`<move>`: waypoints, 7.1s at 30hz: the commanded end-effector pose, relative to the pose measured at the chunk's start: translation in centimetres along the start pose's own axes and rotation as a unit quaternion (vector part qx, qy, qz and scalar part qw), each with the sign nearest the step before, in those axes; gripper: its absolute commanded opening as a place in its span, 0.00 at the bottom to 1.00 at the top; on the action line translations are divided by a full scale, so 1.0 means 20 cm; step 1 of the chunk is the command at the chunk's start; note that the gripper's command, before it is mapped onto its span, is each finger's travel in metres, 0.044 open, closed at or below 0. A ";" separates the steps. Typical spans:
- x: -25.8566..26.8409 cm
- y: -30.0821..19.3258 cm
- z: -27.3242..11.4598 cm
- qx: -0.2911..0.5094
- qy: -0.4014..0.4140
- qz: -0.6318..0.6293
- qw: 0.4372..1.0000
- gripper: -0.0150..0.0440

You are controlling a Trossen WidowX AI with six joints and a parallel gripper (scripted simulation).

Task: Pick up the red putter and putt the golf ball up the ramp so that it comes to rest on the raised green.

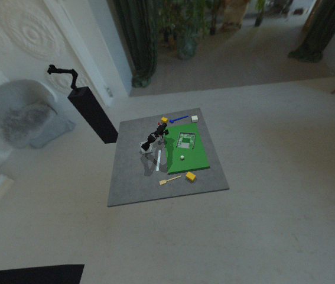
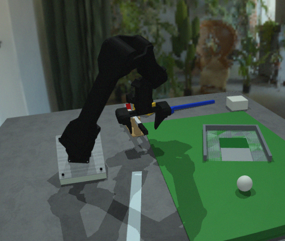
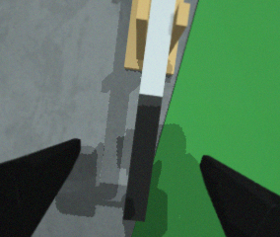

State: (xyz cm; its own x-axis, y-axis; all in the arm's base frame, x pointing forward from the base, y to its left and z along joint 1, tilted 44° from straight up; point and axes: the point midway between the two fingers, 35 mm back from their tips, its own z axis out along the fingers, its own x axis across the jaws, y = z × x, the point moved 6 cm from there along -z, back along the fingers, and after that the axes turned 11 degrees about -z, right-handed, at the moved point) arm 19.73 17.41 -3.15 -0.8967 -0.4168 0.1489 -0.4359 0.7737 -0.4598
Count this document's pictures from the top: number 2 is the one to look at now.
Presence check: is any green putting mat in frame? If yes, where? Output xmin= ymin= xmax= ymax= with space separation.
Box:
xmin=142 ymin=111 xmax=285 ymax=241

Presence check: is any red putter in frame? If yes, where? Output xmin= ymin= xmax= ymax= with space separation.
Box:
xmin=124 ymin=103 xmax=148 ymax=135

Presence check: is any white golf ball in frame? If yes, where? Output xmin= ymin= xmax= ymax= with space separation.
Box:
xmin=237 ymin=175 xmax=253 ymax=191

